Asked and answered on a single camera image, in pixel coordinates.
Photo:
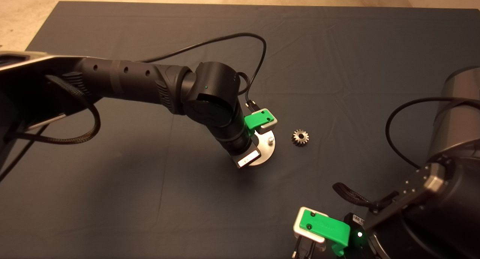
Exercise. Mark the small silver camera box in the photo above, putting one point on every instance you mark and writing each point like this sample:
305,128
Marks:
273,123
298,231

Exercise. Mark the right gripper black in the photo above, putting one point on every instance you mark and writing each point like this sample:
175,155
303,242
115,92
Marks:
360,244

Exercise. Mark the dark grey table cloth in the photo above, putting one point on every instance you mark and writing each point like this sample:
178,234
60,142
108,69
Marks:
337,45

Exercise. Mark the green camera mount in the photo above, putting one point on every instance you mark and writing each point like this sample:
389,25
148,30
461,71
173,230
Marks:
257,120
326,229

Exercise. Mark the round metal carrier plate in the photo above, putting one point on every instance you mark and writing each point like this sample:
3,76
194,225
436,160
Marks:
265,154

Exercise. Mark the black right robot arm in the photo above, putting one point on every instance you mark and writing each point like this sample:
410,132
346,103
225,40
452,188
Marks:
461,113

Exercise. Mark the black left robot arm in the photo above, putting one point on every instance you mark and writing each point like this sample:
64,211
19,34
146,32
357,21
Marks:
131,83

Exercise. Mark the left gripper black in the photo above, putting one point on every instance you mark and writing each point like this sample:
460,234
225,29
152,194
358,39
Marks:
247,158

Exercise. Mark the dark steel planetary gear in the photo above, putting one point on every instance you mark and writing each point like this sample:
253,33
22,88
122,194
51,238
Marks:
303,141

